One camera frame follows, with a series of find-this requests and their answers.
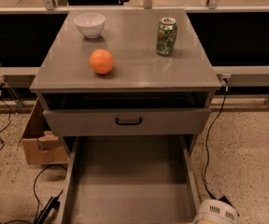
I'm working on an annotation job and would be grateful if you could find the cardboard box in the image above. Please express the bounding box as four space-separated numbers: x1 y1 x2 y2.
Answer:
21 101 69 164

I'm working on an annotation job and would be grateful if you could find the orange ball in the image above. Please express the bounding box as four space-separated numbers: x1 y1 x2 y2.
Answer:
90 49 114 75

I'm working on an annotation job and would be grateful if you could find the black device bottom left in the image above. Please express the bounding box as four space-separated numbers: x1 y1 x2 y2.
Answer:
34 192 62 224

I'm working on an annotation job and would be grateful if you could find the grey drawer cabinet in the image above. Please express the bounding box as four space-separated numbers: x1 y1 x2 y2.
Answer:
29 8 222 156

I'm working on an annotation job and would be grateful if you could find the grey top drawer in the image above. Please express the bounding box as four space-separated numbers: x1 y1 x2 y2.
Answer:
44 108 210 136

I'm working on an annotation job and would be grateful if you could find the black power adapter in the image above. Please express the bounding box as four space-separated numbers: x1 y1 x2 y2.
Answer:
219 195 240 217

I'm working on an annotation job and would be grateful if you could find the black cable bottom left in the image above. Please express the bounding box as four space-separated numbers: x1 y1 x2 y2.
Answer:
3 163 68 224

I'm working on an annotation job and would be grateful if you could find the green soda can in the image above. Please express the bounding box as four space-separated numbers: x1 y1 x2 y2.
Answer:
156 17 177 56

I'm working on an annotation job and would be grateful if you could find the white bowl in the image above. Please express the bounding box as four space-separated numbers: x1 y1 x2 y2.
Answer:
74 13 106 38

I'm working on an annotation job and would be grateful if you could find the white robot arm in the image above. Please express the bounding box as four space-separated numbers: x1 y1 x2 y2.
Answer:
193 199 238 224

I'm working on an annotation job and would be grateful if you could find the grey drawer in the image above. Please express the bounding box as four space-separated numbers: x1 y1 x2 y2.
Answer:
44 108 210 136
58 135 200 224

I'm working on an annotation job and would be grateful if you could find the black cable right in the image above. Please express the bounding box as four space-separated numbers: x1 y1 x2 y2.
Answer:
203 81 230 201

